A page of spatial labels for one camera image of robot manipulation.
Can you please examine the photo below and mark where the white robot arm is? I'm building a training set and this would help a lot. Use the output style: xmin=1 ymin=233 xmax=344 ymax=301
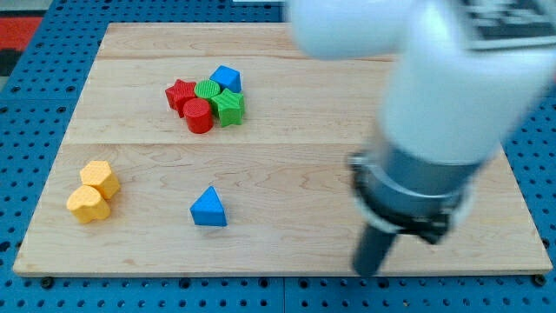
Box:
xmin=288 ymin=1 xmax=555 ymax=276

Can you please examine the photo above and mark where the red star block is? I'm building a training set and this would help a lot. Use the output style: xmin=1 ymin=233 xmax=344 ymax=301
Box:
xmin=165 ymin=79 xmax=196 ymax=118

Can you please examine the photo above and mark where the green star block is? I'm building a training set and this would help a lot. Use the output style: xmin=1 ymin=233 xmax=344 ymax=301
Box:
xmin=211 ymin=89 xmax=245 ymax=128

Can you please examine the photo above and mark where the red cylinder block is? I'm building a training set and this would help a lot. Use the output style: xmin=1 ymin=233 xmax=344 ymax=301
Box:
xmin=182 ymin=98 xmax=214 ymax=134

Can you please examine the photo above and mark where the light wooden board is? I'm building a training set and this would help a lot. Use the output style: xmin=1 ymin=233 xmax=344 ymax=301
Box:
xmin=12 ymin=22 xmax=553 ymax=278

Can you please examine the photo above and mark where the green cylinder block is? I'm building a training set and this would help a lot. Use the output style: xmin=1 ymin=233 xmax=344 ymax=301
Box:
xmin=194 ymin=79 xmax=221 ymax=100

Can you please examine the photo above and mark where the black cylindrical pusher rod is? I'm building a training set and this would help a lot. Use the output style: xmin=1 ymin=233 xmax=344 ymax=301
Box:
xmin=352 ymin=224 xmax=397 ymax=276

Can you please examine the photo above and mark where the yellow hexagon block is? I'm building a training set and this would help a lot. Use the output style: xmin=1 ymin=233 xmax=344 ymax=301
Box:
xmin=79 ymin=160 xmax=121 ymax=199

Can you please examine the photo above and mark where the yellow heart block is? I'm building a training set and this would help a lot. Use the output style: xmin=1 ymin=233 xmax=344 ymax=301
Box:
xmin=66 ymin=185 xmax=111 ymax=223

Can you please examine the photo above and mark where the blue triangle block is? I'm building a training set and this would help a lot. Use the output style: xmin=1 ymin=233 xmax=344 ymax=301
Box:
xmin=189 ymin=186 xmax=228 ymax=227

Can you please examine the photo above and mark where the grey metal end-effector flange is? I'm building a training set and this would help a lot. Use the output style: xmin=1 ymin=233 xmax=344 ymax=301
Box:
xmin=348 ymin=137 xmax=480 ymax=244

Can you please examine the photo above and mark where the blue cube block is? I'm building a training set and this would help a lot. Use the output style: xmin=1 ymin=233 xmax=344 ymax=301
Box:
xmin=209 ymin=65 xmax=242 ymax=93

